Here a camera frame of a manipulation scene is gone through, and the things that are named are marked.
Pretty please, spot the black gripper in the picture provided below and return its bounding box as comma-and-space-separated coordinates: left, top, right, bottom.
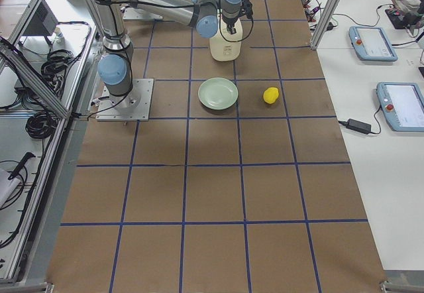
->
221, 9, 239, 34

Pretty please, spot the cream white rice cooker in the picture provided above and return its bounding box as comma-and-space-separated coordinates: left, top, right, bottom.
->
205, 11, 243, 62

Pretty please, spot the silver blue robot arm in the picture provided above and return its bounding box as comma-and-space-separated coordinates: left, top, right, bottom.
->
87, 0, 252, 110

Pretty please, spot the green plate near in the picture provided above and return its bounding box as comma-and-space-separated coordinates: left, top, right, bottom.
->
197, 78, 239, 111

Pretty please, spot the yellow lemon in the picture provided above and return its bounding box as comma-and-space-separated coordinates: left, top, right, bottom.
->
262, 87, 280, 105

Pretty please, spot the upper blue teach pendant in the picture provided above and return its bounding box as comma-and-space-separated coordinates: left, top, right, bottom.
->
348, 26, 398, 62

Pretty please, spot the blue teach pendant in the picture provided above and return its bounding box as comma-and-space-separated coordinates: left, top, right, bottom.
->
348, 26, 398, 62
376, 82, 423, 133

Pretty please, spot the brown grid paper mat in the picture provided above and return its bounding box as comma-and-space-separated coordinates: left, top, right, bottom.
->
46, 0, 385, 292

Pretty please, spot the black power adapter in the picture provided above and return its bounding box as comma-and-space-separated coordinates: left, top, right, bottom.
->
346, 119, 372, 135

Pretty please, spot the black box on left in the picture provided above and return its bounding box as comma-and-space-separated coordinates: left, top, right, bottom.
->
23, 0, 58, 36

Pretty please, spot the lower blue teach pendant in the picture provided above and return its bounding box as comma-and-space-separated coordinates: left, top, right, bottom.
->
376, 82, 423, 133

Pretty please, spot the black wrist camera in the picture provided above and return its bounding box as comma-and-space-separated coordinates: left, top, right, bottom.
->
240, 0, 253, 20

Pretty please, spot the aluminium frame post right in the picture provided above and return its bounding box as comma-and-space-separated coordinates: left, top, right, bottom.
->
310, 0, 340, 50

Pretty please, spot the black device with cables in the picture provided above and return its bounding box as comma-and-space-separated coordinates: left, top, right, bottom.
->
385, 7, 423, 34

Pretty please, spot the black cable coil upper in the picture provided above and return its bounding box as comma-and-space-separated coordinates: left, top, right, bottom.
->
40, 49, 82, 90

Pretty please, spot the black cable coil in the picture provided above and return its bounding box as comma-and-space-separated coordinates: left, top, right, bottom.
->
25, 111, 56, 141
40, 49, 82, 90

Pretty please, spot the black cable coil lower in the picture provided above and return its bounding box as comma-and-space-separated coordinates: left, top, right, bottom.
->
25, 111, 56, 141

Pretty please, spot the aluminium frame left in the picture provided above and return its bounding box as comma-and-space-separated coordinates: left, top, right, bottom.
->
1, 0, 93, 287

